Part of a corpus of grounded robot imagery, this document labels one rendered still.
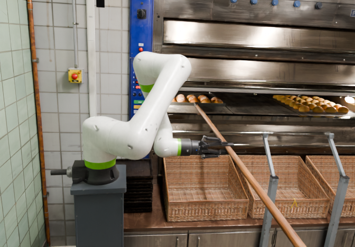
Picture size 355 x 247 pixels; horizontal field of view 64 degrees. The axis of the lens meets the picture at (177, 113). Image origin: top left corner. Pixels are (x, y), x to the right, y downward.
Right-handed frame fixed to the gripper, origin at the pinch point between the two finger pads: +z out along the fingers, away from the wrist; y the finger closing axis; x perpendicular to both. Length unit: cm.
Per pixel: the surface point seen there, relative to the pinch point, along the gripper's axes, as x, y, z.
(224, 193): -52, 60, 20
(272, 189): -10.1, 32.0, 35.7
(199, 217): -21, 59, -6
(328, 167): -64, 43, 113
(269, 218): -10, 53, 37
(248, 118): -70, 3, 38
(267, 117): -70, 2, 55
